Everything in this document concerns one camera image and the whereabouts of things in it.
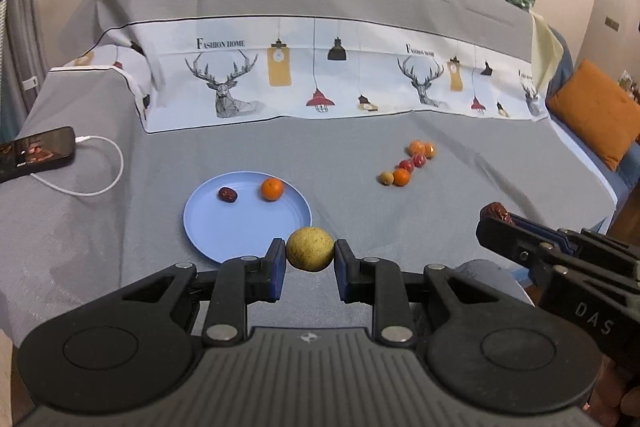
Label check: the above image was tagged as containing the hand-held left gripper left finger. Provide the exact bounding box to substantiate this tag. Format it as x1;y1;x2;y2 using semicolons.
117;238;287;345

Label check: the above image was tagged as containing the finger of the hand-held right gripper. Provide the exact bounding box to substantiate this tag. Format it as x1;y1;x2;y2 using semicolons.
512;215;640;281
475;205;601;289

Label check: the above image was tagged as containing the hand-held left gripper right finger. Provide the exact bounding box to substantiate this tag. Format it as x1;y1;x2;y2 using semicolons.
334;238;501;347

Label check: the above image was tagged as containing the yellow-green jujube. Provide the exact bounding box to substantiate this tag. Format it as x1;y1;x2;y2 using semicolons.
286;227;335;272

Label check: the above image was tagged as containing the blue plate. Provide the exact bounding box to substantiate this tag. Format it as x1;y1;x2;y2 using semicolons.
183;171;313;264

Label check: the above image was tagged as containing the person's right hand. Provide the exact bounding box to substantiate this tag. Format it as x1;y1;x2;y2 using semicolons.
602;357;640;427

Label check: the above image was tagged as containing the blue sofa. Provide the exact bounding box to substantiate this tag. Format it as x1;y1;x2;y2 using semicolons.
546;27;640;233

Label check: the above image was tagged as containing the orange cushion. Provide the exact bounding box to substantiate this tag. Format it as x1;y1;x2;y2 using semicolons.
546;59;640;171

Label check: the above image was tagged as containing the pale yellow cloth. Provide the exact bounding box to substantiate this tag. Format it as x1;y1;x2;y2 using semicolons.
531;11;566;84

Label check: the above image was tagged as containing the black smartphone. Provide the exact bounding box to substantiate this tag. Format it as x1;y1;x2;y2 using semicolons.
0;126;77;184

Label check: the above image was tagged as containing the grey curtain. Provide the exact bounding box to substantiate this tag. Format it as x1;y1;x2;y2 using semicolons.
0;0;51;128

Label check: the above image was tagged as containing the white charging cable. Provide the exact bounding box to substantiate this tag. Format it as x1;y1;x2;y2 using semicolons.
30;134;125;196

